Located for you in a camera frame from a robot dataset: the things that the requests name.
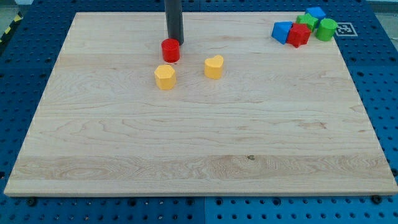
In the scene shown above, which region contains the yellow hexagon block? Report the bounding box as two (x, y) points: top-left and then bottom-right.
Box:
(154, 65), (177, 90)

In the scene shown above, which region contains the blue triangle block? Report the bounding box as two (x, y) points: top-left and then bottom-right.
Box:
(271, 21), (293, 45)

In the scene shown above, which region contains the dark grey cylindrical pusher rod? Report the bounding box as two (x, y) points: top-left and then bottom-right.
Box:
(164, 0), (184, 45)

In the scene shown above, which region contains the yellow black hazard tape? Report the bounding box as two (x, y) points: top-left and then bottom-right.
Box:
(1, 11), (23, 45)

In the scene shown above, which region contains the green star block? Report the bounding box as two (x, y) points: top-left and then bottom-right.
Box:
(296, 14), (319, 32)

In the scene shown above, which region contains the blue cube block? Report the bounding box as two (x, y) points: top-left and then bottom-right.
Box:
(305, 6), (326, 21)

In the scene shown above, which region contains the yellow heart block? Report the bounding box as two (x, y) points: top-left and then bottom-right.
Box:
(204, 55), (224, 80)

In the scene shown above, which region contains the green cylinder block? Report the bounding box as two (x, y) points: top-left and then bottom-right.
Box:
(315, 18), (338, 42)

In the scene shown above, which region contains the white fiducial marker tag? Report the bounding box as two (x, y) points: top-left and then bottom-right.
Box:
(335, 22), (358, 37)

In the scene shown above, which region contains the red cylinder block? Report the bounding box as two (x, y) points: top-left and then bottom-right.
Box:
(161, 39), (180, 63)

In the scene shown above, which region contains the red star block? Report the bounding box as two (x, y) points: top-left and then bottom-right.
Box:
(286, 23), (312, 48)

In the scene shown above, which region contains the light wooden board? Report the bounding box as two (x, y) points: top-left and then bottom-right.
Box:
(4, 12), (397, 197)

